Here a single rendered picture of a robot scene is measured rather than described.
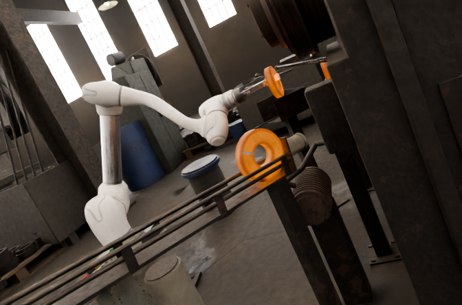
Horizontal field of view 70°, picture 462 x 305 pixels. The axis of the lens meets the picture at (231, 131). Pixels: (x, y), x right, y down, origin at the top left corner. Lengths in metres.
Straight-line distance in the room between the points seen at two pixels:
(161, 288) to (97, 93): 0.97
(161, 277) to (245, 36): 10.93
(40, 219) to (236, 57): 9.17
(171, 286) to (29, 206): 3.00
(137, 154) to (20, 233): 1.59
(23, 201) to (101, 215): 2.30
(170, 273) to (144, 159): 3.71
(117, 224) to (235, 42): 10.42
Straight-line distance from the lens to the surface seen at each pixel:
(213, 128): 1.52
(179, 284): 1.06
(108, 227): 1.72
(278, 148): 0.99
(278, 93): 1.55
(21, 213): 4.06
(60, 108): 4.04
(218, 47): 11.95
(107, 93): 1.65
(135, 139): 4.66
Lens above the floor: 0.96
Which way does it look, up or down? 10 degrees down
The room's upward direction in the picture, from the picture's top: 25 degrees counter-clockwise
